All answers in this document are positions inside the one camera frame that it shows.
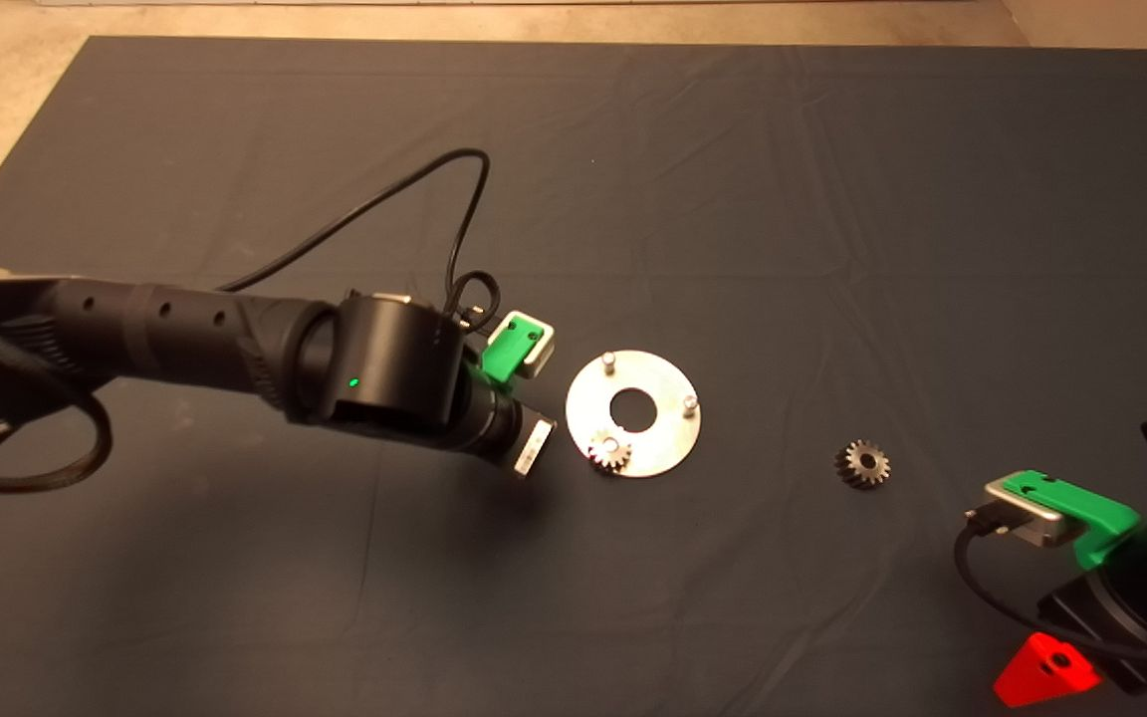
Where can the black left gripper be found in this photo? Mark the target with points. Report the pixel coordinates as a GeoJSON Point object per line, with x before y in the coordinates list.
{"type": "Point", "coordinates": [526, 443]}

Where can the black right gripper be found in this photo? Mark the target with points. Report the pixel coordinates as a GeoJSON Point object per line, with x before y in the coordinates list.
{"type": "Point", "coordinates": [1111, 637]}

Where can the steel planetary gear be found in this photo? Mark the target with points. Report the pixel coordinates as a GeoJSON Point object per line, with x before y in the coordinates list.
{"type": "Point", "coordinates": [611, 454]}
{"type": "Point", "coordinates": [857, 476]}

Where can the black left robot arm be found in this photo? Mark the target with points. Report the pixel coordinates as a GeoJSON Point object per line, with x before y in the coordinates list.
{"type": "Point", "coordinates": [235, 344]}

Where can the round metal carrier plate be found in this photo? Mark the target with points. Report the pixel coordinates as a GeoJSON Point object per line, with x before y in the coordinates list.
{"type": "Point", "coordinates": [668, 438]}

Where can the dark grey table cloth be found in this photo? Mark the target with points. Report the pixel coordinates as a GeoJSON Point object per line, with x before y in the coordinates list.
{"type": "Point", "coordinates": [832, 199]}

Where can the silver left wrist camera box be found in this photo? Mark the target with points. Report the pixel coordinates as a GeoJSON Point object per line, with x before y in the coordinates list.
{"type": "Point", "coordinates": [540, 357]}

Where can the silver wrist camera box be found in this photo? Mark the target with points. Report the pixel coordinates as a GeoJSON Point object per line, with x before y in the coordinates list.
{"type": "Point", "coordinates": [1032, 515]}
{"type": "Point", "coordinates": [540, 357]}

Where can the green left camera mount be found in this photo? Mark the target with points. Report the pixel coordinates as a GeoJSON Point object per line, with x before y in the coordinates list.
{"type": "Point", "coordinates": [506, 349]}

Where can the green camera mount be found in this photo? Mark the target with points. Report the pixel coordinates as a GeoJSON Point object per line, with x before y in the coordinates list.
{"type": "Point", "coordinates": [506, 349]}
{"type": "Point", "coordinates": [1096, 515]}

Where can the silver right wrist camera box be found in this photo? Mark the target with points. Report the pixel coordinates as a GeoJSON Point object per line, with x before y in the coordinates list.
{"type": "Point", "coordinates": [1032, 515]}

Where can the green right camera mount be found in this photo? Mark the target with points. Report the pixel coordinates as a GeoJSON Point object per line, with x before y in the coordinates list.
{"type": "Point", "coordinates": [1096, 515]}

